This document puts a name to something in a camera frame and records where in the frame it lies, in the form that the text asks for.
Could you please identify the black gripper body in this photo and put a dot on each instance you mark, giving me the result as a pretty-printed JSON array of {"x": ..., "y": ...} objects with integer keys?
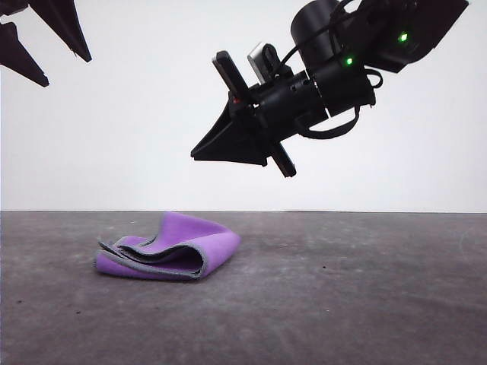
[
  {"x": 289, "y": 106},
  {"x": 7, "y": 4}
]

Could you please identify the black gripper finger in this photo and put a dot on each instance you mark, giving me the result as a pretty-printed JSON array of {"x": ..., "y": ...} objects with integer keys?
[
  {"x": 19, "y": 53},
  {"x": 228, "y": 131},
  {"x": 64, "y": 26},
  {"x": 243, "y": 152}
]

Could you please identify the purple towel with grey hem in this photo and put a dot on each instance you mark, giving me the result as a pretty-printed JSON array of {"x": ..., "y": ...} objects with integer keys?
[{"x": 182, "y": 247}]

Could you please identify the grey table cloth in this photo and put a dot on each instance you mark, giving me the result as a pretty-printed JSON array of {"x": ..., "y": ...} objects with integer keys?
[{"x": 342, "y": 311}]

